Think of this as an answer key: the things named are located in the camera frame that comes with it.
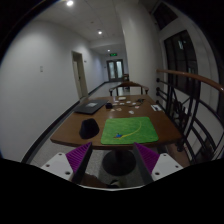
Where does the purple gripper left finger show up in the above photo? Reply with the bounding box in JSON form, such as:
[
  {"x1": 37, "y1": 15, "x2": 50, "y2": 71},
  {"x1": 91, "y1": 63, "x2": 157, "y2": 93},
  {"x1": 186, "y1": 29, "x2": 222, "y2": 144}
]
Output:
[{"x1": 66, "y1": 142, "x2": 92, "y2": 184}]

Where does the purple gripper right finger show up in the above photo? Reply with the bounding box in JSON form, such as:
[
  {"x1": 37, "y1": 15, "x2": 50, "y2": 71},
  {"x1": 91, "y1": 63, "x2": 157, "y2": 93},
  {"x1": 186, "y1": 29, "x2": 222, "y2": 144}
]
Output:
[{"x1": 133, "y1": 143, "x2": 160, "y2": 185}]

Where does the black computer mouse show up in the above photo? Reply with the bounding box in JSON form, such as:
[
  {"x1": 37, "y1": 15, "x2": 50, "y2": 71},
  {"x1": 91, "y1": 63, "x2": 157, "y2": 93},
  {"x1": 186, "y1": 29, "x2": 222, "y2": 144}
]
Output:
[{"x1": 79, "y1": 118, "x2": 99, "y2": 139}]

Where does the green mouse pad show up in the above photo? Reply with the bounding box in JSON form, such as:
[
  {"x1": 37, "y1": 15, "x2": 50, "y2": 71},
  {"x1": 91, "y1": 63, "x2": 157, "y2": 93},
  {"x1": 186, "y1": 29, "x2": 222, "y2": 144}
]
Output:
[{"x1": 101, "y1": 117, "x2": 159, "y2": 145}]

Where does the brown wooden table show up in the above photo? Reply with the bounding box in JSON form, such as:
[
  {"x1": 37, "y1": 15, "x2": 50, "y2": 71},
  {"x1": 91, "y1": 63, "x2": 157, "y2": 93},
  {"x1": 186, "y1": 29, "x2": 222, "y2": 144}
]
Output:
[{"x1": 51, "y1": 95, "x2": 182, "y2": 176}]

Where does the white card with print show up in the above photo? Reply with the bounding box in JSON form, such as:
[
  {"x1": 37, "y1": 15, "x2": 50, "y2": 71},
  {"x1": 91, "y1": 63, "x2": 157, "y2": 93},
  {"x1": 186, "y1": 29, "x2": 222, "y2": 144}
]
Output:
[{"x1": 151, "y1": 105, "x2": 162, "y2": 111}]

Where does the dark closed laptop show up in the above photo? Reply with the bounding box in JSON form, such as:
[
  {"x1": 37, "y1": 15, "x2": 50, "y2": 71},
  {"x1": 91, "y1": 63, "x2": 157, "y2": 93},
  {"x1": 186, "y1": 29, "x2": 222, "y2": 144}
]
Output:
[{"x1": 74, "y1": 100, "x2": 107, "y2": 115}]

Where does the small black box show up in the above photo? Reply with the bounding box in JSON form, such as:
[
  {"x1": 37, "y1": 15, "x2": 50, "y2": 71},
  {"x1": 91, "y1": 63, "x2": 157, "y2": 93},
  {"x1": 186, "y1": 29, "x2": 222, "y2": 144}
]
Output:
[{"x1": 105, "y1": 103, "x2": 113, "y2": 109}]

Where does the wooden chair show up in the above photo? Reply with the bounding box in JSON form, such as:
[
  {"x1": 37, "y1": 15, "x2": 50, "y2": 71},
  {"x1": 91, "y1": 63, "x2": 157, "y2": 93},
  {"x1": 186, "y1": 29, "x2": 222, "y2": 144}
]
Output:
[{"x1": 109, "y1": 81, "x2": 149, "y2": 96}]

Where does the glass double door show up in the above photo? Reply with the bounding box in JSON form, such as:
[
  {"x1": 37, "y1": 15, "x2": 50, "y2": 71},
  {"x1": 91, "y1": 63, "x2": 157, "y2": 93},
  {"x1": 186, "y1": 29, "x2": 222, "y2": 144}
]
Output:
[{"x1": 107, "y1": 59, "x2": 124, "y2": 82}]

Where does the wooden stair handrail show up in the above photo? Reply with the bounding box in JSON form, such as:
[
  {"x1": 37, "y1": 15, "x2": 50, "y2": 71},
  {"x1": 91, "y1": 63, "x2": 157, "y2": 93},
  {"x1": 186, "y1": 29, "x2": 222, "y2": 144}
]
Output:
[{"x1": 155, "y1": 68, "x2": 224, "y2": 161}]

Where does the side doorway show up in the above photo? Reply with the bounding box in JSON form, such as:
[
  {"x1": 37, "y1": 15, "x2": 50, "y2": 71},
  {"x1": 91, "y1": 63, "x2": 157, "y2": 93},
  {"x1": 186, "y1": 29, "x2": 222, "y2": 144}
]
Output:
[{"x1": 72, "y1": 52, "x2": 88, "y2": 99}]

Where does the green exit sign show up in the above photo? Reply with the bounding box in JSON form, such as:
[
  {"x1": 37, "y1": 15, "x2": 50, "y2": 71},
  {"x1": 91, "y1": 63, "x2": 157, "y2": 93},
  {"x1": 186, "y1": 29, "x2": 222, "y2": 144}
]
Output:
[{"x1": 109, "y1": 53, "x2": 118, "y2": 57}]

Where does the dark window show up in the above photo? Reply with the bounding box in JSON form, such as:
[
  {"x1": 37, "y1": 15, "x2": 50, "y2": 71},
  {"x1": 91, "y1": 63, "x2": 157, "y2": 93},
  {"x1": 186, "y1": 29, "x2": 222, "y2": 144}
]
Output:
[{"x1": 164, "y1": 30, "x2": 198, "y2": 95}]

